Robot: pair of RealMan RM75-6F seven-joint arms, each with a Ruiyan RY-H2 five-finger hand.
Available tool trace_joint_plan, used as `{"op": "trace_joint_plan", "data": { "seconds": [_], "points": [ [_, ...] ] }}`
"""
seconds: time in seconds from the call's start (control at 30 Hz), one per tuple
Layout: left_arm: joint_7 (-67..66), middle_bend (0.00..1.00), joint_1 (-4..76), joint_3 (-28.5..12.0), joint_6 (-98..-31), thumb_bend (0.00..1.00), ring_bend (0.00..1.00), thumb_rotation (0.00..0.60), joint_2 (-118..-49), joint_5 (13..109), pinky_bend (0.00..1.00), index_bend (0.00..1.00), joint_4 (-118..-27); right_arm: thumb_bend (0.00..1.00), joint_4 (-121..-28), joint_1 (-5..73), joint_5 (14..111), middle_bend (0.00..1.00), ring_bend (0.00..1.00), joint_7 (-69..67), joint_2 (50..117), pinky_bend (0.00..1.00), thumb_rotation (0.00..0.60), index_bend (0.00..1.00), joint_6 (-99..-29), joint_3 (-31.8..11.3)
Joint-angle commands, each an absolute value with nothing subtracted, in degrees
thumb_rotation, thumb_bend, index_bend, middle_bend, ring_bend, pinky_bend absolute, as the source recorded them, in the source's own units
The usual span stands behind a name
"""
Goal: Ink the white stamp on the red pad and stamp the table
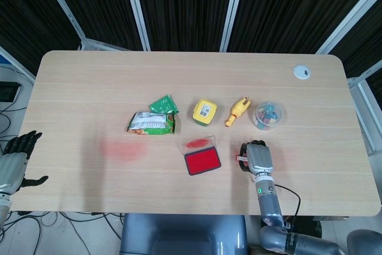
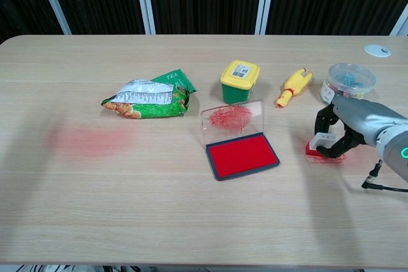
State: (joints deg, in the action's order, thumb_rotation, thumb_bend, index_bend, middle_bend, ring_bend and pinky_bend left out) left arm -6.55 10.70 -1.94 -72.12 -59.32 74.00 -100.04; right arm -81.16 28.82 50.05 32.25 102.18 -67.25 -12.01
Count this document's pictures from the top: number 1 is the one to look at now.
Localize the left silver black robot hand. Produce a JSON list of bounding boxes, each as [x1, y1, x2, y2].
[[0, 130, 50, 195]]

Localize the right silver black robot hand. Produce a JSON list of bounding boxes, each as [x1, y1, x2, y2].
[[239, 139, 275, 177]]

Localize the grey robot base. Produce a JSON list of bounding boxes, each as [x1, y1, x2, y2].
[[120, 213, 249, 255]]

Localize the red ink pad clear lid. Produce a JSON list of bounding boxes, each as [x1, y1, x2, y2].
[[181, 134, 222, 176]]

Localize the clear jar of binder clips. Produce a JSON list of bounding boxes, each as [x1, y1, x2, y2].
[[251, 101, 288, 132]]

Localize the yellow rubber chicken toy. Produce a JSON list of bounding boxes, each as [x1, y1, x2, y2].
[[224, 96, 252, 128]]

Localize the green box yellow lid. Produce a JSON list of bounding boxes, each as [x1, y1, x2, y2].
[[191, 98, 218, 127]]

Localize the black device on floor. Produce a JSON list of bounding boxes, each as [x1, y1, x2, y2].
[[0, 81, 23, 103]]

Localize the green tea packet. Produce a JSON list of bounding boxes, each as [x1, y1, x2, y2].
[[148, 94, 180, 115]]

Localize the green silver snack bag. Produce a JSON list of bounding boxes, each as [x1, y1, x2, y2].
[[124, 110, 178, 136]]

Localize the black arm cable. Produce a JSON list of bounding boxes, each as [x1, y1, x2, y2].
[[274, 183, 302, 226]]

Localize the black floor cables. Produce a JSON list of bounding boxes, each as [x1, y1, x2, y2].
[[0, 210, 124, 255]]

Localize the white round cable grommet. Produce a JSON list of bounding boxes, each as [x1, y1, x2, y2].
[[292, 64, 312, 81]]

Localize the white partition post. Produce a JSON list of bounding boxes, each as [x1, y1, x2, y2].
[[316, 0, 382, 54], [36, 0, 88, 41], [220, 0, 248, 53], [120, 0, 151, 51]]

